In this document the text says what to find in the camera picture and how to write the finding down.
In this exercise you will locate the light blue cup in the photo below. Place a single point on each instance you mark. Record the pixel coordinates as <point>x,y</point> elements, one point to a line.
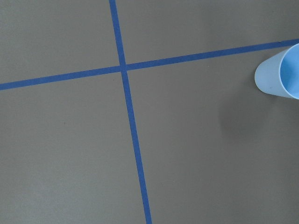
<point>279,75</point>

